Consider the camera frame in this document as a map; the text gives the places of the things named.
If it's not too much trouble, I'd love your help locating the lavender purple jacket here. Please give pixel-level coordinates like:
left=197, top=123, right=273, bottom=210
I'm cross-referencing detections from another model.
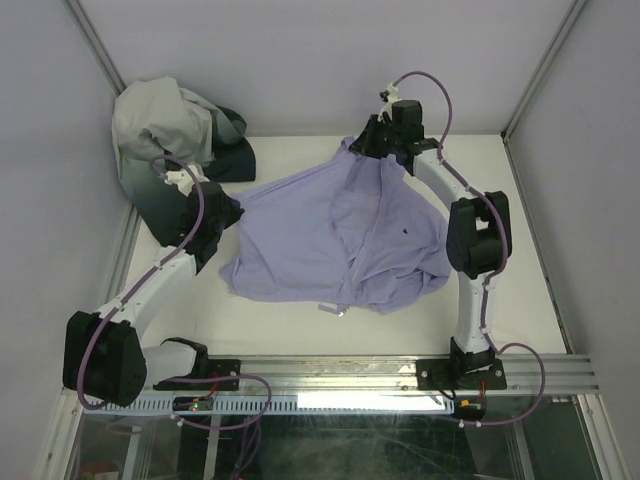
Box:
left=220, top=137, right=452, bottom=315

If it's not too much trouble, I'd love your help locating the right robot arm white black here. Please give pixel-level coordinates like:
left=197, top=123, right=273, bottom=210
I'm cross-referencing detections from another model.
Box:
left=186, top=137, right=512, bottom=388

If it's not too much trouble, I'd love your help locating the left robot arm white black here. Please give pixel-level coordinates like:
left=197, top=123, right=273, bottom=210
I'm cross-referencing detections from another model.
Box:
left=63, top=137, right=450, bottom=410

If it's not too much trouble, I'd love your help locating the grey and dark green jacket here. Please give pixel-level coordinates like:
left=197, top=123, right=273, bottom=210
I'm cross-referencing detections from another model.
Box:
left=111, top=77, right=257, bottom=246

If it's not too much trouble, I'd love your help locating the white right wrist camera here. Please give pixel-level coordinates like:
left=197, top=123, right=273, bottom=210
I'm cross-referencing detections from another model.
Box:
left=378, top=82, right=401, bottom=122

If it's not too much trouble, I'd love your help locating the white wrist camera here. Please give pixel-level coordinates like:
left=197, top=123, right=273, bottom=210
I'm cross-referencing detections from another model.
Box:
left=378, top=82, right=401, bottom=122
left=164, top=165, right=209, bottom=197

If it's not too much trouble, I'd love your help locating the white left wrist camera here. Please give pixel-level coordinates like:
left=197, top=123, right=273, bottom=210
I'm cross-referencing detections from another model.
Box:
left=164, top=165, right=209, bottom=197

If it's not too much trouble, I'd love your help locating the aluminium right corner post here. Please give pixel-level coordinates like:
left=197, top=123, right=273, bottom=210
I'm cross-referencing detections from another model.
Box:
left=499, top=0, right=591, bottom=140

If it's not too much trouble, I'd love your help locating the aluminium corner post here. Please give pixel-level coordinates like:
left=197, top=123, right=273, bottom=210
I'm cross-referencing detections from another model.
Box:
left=62, top=0, right=126, bottom=96
left=499, top=0, right=591, bottom=140

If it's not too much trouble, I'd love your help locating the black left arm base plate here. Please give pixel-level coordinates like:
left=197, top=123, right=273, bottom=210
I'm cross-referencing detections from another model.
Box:
left=153, top=357, right=241, bottom=392

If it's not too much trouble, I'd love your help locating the aluminium left corner post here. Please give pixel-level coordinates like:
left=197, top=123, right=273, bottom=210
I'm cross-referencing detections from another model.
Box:
left=62, top=0, right=126, bottom=96

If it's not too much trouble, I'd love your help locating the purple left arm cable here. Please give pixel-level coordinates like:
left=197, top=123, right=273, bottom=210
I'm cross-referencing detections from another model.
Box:
left=77, top=153, right=273, bottom=480

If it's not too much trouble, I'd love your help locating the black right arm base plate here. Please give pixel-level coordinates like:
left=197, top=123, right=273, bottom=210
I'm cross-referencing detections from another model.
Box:
left=415, top=359, right=507, bottom=391

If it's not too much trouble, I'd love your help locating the grey slotted cable duct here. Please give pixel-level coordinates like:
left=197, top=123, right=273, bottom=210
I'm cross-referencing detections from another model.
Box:
left=115, top=392, right=454, bottom=415

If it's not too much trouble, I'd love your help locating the aluminium mounting rail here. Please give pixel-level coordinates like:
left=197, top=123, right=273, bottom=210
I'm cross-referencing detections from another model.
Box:
left=61, top=353, right=600, bottom=399

